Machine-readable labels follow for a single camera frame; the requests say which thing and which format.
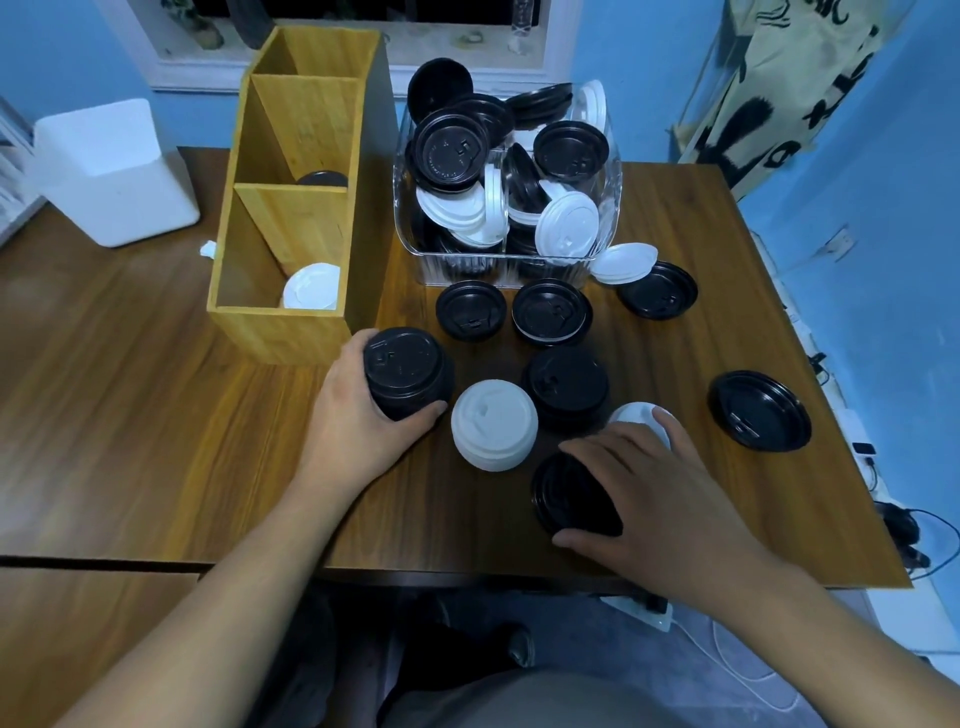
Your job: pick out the white wall socket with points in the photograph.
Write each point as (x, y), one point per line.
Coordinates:
(838, 244)

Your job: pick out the person's left hand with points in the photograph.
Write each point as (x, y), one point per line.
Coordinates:
(345, 442)

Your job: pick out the white domed cup lid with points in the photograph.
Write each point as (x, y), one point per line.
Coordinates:
(493, 427)

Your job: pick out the white window frame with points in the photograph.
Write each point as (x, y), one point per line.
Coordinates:
(187, 75)

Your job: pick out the dark shoe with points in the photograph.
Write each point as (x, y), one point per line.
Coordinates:
(521, 645)

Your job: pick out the white foam box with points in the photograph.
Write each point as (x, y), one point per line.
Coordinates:
(112, 187)

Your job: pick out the small potted plant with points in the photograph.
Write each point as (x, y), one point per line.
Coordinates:
(199, 34)

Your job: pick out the clear plastic container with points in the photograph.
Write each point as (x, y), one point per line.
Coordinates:
(611, 202)

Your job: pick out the pile of black and white cup lids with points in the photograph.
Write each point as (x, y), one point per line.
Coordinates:
(450, 150)

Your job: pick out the short stack of black lids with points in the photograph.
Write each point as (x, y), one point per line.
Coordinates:
(564, 379)

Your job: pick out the grey shirt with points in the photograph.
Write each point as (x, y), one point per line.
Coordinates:
(525, 705)

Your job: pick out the cream tote bag black print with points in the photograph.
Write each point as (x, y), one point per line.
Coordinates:
(795, 82)

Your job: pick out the white power adapter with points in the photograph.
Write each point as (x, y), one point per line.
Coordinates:
(645, 616)

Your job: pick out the clear plastic water bottle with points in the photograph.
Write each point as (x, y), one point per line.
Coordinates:
(523, 15)

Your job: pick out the person's left forearm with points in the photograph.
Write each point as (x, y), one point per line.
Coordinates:
(210, 615)

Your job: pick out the dark glass vase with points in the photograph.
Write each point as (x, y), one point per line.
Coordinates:
(251, 22)

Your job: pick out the person's right hand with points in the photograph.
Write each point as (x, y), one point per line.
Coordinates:
(675, 525)

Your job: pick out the wooden three-compartment organizer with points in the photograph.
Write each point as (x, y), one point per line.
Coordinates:
(277, 337)

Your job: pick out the crumpled white tissue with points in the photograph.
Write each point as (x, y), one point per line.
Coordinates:
(208, 250)

